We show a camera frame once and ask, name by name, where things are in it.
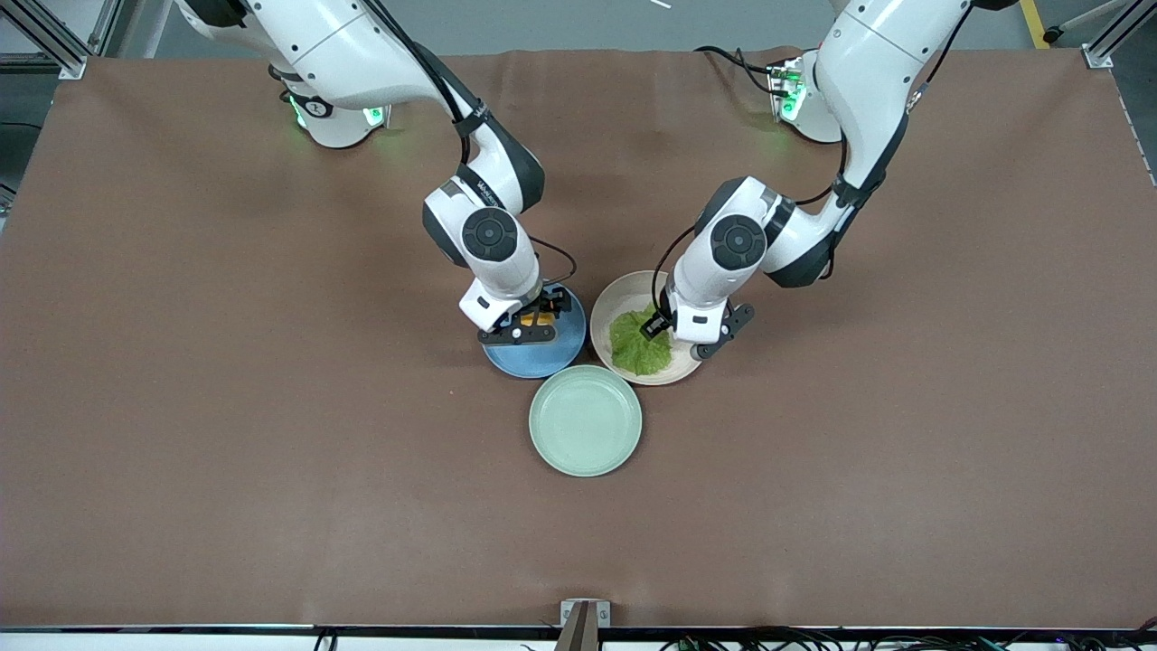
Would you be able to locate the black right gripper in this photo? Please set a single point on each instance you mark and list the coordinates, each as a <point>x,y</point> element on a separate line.
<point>549,305</point>

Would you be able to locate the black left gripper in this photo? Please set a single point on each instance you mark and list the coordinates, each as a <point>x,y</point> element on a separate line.
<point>654,326</point>

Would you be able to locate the yellow lemon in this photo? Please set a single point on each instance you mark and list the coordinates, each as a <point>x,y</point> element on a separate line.
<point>536,317</point>

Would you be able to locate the green lettuce leaf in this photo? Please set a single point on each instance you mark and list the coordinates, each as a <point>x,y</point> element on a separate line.
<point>637,354</point>

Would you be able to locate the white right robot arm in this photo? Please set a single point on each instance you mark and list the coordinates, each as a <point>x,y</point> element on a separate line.
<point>488,237</point>

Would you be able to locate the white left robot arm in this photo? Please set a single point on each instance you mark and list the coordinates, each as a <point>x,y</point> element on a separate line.
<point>737,242</point>

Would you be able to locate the blue plate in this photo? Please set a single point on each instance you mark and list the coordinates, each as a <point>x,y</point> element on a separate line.
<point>533,357</point>

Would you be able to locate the beige plate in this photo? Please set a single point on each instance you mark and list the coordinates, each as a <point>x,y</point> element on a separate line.
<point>610,303</point>

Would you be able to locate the mint green plate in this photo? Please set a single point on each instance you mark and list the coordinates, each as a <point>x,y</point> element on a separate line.
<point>586,421</point>

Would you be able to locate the brown table cover mat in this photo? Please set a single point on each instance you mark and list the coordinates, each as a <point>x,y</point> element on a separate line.
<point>271,452</point>

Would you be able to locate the yellow floor tape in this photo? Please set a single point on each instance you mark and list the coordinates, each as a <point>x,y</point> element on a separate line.
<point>1035,23</point>

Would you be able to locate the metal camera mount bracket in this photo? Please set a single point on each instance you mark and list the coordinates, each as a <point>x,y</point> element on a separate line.
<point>585,624</point>

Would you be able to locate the aluminium frame profile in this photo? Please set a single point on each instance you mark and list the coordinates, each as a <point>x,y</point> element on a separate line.
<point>54,50</point>
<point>1112,41</point>

